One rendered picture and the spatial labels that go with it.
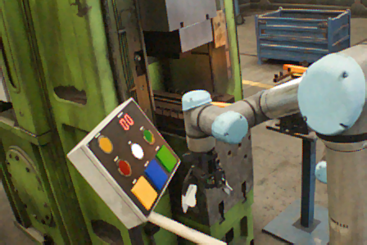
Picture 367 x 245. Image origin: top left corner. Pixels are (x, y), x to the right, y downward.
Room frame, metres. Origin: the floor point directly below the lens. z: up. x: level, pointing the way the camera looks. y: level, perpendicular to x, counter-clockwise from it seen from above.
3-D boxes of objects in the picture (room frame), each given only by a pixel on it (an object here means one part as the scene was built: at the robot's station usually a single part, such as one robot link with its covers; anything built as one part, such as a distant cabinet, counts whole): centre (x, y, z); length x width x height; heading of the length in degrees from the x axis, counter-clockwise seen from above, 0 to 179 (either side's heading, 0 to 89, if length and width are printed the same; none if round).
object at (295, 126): (1.29, -0.41, 1.01); 0.12 x 0.08 x 0.09; 46
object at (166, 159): (1.15, 0.08, 1.01); 0.07 x 0.05 x 0.07; 161
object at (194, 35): (1.70, 0.06, 1.32); 0.42 x 0.20 x 0.10; 46
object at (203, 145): (0.95, -0.04, 1.15); 0.08 x 0.08 x 0.05
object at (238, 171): (1.75, 0.03, 0.69); 0.56 x 0.38 x 0.45; 46
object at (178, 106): (1.70, 0.06, 0.96); 0.42 x 0.20 x 0.09; 46
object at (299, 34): (5.27, -1.84, 0.36); 1.20 x 0.80 x 0.72; 44
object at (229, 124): (0.87, -0.10, 1.23); 0.11 x 0.11 x 0.08; 31
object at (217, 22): (1.87, -0.22, 1.27); 0.09 x 0.02 x 0.17; 136
